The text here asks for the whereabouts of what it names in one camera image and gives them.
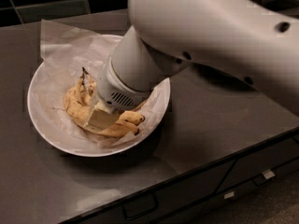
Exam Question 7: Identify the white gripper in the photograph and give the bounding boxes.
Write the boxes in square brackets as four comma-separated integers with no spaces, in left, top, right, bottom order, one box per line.
[84,56,153,131]

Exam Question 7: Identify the dark drawer handle right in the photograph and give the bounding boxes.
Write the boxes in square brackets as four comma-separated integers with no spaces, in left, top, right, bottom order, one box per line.
[252,170,276,187]

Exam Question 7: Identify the large white bowl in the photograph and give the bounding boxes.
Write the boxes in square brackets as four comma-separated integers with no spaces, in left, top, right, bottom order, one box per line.
[26,34,172,158]

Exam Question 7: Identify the yellow spotted banana bunch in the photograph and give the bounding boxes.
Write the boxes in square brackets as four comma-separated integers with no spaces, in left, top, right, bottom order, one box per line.
[64,68,145,138]

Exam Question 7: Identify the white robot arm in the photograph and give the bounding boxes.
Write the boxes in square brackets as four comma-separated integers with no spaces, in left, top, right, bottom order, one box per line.
[87,0,299,129]

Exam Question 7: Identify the dark drawer handle left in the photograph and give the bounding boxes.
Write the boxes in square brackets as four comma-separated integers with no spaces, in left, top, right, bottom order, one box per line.
[121,194,159,220]

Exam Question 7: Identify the dark drawer handle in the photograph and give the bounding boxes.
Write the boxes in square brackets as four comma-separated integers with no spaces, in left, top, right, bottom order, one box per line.
[252,170,276,187]
[121,194,159,220]

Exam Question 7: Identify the white paper liner in large bowl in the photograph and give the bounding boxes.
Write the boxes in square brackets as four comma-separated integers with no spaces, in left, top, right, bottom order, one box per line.
[32,19,171,147]

